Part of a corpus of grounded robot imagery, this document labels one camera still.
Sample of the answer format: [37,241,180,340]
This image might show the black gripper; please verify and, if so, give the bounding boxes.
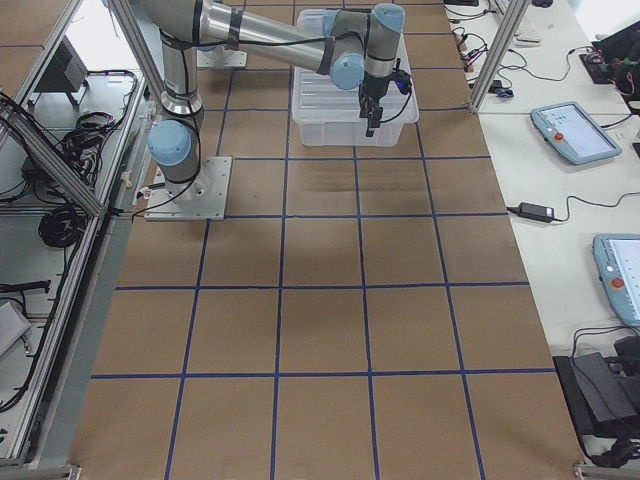
[358,72,390,138]

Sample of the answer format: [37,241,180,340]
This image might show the clear plastic storage box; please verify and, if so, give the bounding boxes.
[290,8,421,148]

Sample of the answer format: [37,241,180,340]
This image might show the upper teach pendant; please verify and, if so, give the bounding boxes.
[530,101,622,165]

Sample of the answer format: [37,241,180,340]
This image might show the teach pendant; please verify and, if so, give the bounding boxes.
[592,234,639,327]
[530,101,622,165]

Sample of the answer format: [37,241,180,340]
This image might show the black power adapter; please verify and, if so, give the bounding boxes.
[518,202,555,223]

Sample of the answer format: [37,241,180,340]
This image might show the lower teach pendant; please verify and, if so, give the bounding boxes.
[592,234,639,327]

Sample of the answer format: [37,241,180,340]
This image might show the black laptop stand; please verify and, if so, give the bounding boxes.
[553,352,639,440]

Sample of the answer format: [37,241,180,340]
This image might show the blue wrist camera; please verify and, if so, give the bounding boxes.
[391,69,413,96]

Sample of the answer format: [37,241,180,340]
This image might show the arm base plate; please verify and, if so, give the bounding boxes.
[144,157,232,221]
[197,46,248,70]

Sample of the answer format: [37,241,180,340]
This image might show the aluminium frame post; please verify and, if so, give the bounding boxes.
[468,0,529,113]

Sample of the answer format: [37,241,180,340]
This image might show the coiled black cables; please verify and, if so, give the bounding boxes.
[38,204,84,249]

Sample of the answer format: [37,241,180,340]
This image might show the aluminium frame rail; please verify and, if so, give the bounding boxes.
[1,93,106,217]

